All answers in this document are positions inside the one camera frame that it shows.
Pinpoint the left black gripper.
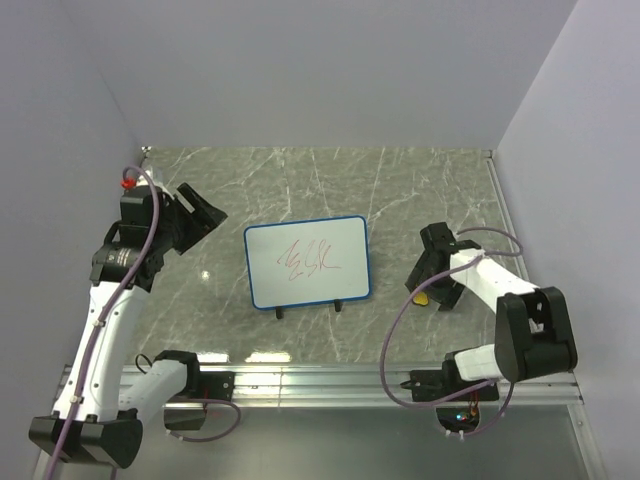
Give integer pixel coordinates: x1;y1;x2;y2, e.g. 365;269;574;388
152;183;227;255

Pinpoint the yellow black eraser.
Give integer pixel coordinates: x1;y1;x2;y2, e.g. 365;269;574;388
412;292;429;306

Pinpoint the blue framed whiteboard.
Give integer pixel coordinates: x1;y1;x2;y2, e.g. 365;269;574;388
243;215;373;311

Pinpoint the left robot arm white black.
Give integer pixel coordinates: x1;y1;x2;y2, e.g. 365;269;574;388
28;182;227;469

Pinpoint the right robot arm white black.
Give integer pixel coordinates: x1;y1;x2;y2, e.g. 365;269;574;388
405;222;578;400

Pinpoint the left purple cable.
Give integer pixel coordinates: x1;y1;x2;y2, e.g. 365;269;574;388
42;164;243;480

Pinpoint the purple cable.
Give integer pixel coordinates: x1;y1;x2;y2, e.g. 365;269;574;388
379;227;524;439
42;164;243;480

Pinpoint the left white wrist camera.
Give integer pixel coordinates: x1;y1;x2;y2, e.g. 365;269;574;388
121;166;169;196

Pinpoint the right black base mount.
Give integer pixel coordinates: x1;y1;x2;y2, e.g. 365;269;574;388
400;370;500;403

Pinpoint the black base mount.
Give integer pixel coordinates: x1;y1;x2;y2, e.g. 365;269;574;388
400;370;500;403
196;371;235;401

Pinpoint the aluminium right side rail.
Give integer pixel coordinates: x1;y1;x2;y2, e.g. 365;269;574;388
482;150;529;280

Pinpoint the aluminium rail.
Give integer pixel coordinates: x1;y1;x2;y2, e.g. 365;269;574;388
482;150;529;280
202;363;583;408

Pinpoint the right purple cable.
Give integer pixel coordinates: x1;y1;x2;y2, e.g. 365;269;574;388
379;227;524;439

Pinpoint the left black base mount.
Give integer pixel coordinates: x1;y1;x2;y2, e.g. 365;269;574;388
196;371;235;401

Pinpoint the aluminium front rail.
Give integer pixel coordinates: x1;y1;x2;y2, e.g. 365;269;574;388
202;363;583;408

